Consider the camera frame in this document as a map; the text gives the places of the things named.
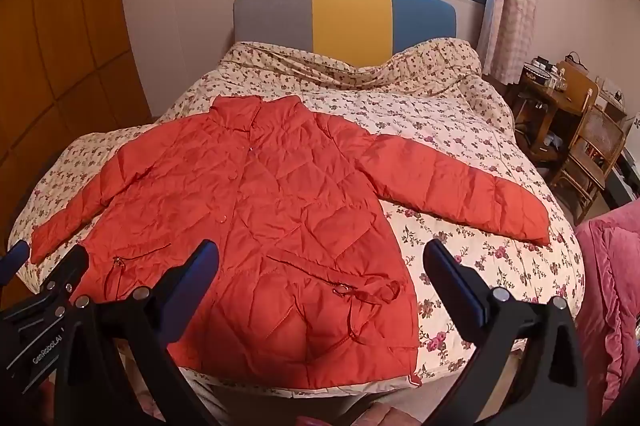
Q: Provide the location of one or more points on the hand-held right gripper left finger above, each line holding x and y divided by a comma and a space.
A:
192, 286

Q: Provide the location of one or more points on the wooden wicker chair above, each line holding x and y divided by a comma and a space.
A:
600, 141

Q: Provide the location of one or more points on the dark wooden side table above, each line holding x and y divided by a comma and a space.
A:
542, 106

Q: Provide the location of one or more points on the wooden wardrobe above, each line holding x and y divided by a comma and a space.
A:
60, 31

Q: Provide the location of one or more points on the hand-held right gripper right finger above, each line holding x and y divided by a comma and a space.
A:
452, 286

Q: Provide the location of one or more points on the pink blanket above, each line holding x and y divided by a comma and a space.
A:
610, 286

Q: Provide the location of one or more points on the grey yellow blue headboard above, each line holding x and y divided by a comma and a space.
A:
350, 21

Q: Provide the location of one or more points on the round decorated tin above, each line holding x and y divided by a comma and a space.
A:
536, 72

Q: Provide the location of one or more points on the floral quilt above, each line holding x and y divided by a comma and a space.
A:
450, 126

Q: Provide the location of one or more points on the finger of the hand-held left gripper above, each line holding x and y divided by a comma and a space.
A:
14, 258
65, 273

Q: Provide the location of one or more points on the cluttered desk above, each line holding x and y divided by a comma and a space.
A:
627, 156

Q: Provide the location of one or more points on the orange quilted jacket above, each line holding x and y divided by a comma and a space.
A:
260, 196

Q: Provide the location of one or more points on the light wooden chair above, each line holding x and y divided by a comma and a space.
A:
577, 86

